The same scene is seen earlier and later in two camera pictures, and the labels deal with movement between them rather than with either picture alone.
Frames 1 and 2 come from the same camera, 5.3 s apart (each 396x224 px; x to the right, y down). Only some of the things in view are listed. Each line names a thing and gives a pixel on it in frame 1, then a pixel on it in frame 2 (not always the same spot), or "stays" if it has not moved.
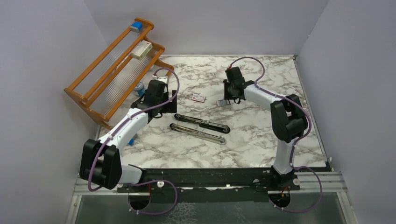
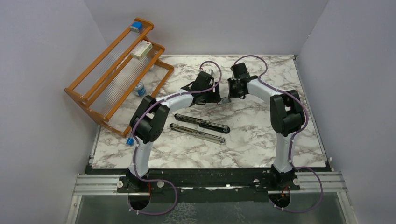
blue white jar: (140, 88) stays
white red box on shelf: (142, 50) stays
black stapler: (205, 124) stays
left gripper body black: (170, 107) → (209, 96)
